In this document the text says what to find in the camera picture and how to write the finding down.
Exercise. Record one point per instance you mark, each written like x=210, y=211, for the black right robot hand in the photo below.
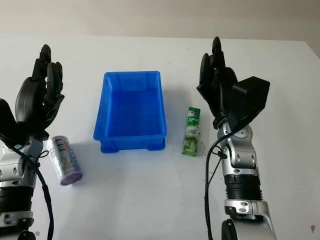
x=217, y=85

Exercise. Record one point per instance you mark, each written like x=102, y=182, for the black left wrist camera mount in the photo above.
x=5, y=117

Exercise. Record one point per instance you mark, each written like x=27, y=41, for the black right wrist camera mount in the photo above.
x=252, y=100

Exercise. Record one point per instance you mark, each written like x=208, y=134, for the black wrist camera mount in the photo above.
x=252, y=100
x=5, y=117

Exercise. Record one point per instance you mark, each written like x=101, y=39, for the purple roll of bags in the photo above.
x=65, y=160

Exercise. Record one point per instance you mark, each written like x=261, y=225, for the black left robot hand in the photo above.
x=30, y=97

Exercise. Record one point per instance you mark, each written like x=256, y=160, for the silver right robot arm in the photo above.
x=243, y=162

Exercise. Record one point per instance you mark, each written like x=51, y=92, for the green toothpaste box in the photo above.
x=192, y=130

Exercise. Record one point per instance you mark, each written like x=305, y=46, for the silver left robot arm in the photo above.
x=15, y=172

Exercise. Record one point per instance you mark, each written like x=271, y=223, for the blue plastic tray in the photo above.
x=130, y=110

